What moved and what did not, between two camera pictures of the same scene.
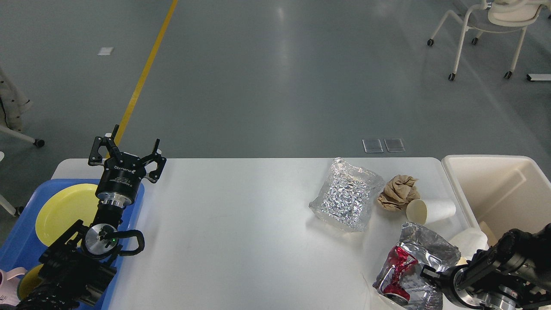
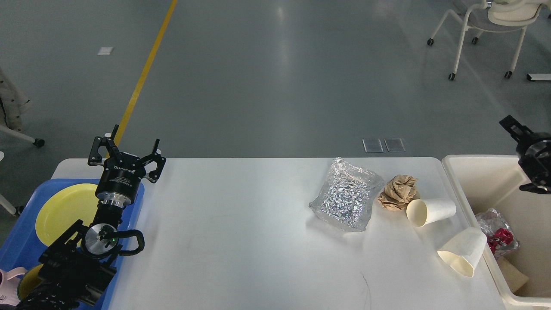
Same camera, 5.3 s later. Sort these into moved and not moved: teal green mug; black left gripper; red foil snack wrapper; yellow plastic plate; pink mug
Moved: red foil snack wrapper
Not moved: pink mug; yellow plastic plate; teal green mug; black left gripper
